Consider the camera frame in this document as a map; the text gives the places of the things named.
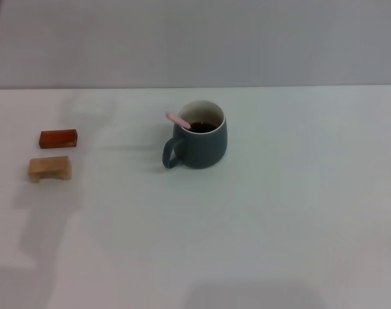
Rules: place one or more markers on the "dark coffee liquid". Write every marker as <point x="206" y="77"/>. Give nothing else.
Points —
<point x="205" y="127"/>

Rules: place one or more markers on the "light wooden spoon rest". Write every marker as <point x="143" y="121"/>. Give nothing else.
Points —
<point x="49" y="167"/>

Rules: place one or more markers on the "red-brown wooden block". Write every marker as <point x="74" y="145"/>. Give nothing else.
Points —
<point x="58" y="139"/>

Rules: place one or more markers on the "dark grey ceramic mug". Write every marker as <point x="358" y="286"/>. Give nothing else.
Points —
<point x="202" y="151"/>

